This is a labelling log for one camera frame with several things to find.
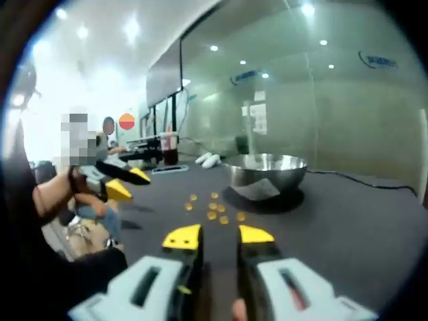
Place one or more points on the yellow QQ candies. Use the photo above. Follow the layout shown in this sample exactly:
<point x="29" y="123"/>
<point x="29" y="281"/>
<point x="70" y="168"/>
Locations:
<point x="213" y="206"/>

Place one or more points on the stainless steel bowl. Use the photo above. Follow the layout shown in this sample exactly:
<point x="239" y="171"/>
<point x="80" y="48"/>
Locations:
<point x="264" y="174"/>

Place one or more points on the person's right hand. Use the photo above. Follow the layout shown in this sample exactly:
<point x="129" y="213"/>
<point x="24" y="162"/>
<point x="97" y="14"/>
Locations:
<point x="240" y="311"/>

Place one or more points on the black desktop device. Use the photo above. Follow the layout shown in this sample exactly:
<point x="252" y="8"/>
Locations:
<point x="140" y="148"/>

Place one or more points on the black tray on table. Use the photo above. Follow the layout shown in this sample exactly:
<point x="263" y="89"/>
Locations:
<point x="170" y="168"/>

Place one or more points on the plastic cup with dark drink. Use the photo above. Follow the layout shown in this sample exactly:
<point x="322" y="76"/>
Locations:
<point x="170" y="150"/>

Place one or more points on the dark table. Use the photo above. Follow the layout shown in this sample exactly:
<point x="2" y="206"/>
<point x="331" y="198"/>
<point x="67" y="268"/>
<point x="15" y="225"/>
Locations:
<point x="334" y="240"/>

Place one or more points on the white controller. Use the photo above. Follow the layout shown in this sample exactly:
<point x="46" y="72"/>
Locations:
<point x="202" y="158"/>
<point x="211" y="161"/>

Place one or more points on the person's black clothing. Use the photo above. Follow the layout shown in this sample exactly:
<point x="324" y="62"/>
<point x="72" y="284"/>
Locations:
<point x="30" y="267"/>

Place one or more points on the black box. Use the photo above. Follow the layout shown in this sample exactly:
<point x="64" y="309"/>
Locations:
<point x="242" y="144"/>

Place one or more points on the paper notices on glass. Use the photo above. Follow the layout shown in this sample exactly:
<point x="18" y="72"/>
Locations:
<point x="259" y="118"/>

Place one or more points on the red wall decoration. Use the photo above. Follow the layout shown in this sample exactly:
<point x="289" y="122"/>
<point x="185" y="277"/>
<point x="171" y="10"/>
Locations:
<point x="126" y="121"/>

